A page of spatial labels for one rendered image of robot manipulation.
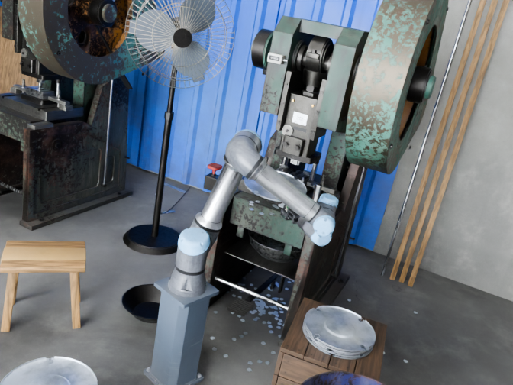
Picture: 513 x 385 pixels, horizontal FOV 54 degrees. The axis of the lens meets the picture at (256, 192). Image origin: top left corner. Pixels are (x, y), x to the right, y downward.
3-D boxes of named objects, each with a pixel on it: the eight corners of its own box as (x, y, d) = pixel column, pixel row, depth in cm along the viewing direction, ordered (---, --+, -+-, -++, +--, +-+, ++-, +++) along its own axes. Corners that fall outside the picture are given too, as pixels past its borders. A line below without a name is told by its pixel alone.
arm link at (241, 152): (232, 136, 169) (343, 223, 173) (238, 129, 179) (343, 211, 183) (213, 161, 173) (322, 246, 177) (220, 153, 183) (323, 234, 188)
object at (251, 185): (230, 179, 226) (231, 177, 225) (273, 166, 245) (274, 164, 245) (276, 208, 210) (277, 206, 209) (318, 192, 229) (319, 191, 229)
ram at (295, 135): (303, 160, 235) (317, 98, 225) (275, 150, 240) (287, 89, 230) (315, 153, 250) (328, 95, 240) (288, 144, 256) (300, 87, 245)
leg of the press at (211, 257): (204, 312, 260) (232, 147, 228) (185, 304, 264) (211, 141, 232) (274, 250, 340) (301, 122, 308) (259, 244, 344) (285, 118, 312)
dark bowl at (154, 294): (157, 339, 233) (159, 326, 231) (107, 314, 244) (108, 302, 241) (191, 310, 259) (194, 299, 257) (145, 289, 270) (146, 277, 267)
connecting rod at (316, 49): (311, 114, 230) (329, 39, 218) (288, 108, 235) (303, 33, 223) (326, 110, 249) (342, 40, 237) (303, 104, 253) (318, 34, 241)
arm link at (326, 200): (340, 206, 183) (330, 232, 187) (340, 196, 193) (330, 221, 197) (320, 199, 183) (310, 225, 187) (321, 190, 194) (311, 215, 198)
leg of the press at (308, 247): (298, 355, 241) (343, 182, 209) (276, 345, 245) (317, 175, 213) (348, 279, 321) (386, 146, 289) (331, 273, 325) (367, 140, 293)
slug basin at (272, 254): (293, 276, 249) (297, 258, 245) (233, 252, 260) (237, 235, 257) (315, 252, 278) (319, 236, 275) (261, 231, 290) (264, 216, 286)
